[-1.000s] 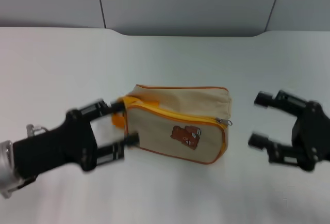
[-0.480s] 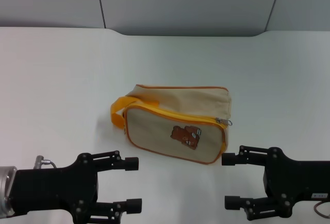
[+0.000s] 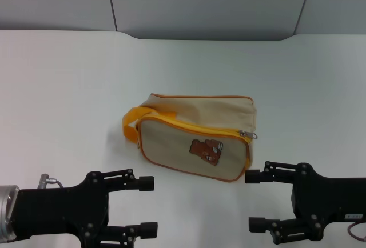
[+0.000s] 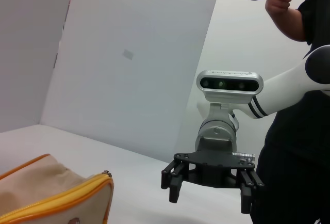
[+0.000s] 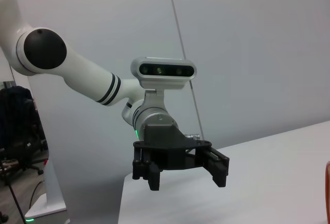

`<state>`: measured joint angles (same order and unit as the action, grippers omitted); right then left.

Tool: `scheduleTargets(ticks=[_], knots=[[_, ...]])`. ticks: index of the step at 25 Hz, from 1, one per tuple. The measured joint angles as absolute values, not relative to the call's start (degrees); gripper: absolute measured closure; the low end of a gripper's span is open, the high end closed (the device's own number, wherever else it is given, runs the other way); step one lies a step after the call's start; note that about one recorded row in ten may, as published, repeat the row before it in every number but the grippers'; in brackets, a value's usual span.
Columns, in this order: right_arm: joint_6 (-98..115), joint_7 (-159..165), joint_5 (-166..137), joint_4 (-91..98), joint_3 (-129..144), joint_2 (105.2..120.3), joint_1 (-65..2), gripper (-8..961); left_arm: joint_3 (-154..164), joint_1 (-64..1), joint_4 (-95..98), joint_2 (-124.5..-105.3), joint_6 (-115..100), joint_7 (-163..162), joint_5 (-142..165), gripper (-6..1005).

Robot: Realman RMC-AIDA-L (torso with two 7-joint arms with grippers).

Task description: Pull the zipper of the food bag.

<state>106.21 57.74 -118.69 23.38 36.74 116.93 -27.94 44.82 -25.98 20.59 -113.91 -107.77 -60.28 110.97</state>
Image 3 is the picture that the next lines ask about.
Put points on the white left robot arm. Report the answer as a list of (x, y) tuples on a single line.
[(7, 213)]

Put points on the beige food bag orange trim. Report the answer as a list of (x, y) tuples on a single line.
[(177, 151)]

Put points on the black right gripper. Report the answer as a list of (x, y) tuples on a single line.
[(328, 199)]

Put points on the left gripper metal connector plug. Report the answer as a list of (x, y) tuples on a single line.
[(45, 180)]

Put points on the silver zipper pull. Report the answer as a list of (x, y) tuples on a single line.
[(248, 135)]

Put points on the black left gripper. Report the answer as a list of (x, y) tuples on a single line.
[(60, 211)]

